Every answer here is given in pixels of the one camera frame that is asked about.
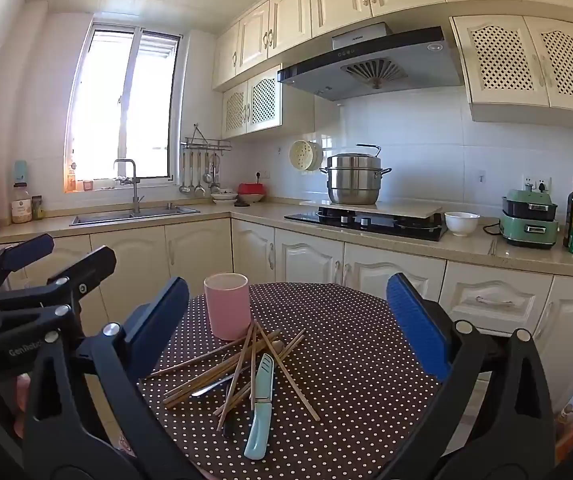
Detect small spice jar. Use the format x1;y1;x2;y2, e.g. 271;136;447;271
32;195;44;220

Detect dark oil bottle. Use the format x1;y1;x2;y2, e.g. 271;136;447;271
563;188;573;248

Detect hanging utensil rack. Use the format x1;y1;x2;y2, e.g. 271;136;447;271
179;124;232;198

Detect teal sheathed knife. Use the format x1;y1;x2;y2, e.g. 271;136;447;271
244;353;274;460

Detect clear jar blue lid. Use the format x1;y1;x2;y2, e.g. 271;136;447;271
11;159;32;224

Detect metal spoon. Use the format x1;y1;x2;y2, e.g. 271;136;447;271
190;340;288;399

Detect person's left hand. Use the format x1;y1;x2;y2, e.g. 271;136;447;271
0;373;32;440

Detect chrome faucet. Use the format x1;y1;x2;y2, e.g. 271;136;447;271
114;158;140;214

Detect white bowl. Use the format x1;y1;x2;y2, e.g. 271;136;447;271
444;211;480;237

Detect pink utensil cup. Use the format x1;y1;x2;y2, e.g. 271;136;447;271
204;273;252;341

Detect steel kitchen sink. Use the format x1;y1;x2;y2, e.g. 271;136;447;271
70;205;198;226

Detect cream cabinets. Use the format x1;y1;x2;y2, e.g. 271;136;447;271
213;0;573;136
0;216;573;411

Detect brown polka dot tablecloth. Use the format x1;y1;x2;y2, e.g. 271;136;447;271
140;283;441;479

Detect cream lower cabinets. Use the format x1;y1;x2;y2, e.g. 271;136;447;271
0;216;573;411

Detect green electric cooker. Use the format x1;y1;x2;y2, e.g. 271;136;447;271
499;190;559;249

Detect range hood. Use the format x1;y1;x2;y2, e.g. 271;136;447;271
277;23;461;102

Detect stacked white plates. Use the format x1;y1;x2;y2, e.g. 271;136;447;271
210;188;238;205

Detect window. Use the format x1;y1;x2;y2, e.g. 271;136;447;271
65;24;182;193

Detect black gas stove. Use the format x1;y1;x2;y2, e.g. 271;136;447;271
285;202;447;242

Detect cream round strainer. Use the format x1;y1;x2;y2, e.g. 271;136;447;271
289;140;323;172

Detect stainless steel steamer pot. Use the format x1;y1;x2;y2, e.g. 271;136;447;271
319;143;392;206

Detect red container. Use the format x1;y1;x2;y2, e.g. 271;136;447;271
238;183;266;204

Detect cream upper cabinets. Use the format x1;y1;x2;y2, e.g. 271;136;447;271
213;0;573;136

